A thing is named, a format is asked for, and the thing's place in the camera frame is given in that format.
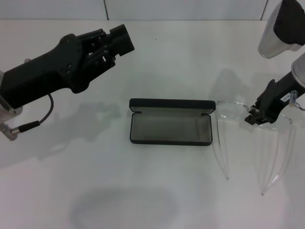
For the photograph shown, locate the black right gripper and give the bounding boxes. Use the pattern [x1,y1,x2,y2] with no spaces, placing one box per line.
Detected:
[245,71,305,125]

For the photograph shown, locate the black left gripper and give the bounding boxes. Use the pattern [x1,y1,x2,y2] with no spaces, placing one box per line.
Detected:
[3,34,120,109]

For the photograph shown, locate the clear white glasses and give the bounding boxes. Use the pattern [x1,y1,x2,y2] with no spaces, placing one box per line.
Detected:
[213,99,296,196]

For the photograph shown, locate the black glasses case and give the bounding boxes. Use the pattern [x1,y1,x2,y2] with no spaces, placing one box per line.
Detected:
[129,98,216,146]

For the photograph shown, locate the right gripper silver stud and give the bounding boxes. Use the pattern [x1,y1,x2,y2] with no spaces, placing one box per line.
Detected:
[287,90,305,108]

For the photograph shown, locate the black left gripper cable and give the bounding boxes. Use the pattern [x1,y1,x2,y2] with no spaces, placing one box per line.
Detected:
[19,94,54,132]

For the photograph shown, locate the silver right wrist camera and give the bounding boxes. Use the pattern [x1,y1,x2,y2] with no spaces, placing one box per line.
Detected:
[258,0,305,59]

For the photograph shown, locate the silver left cable connector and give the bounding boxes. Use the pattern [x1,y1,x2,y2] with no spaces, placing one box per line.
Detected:
[0,121,21,141]

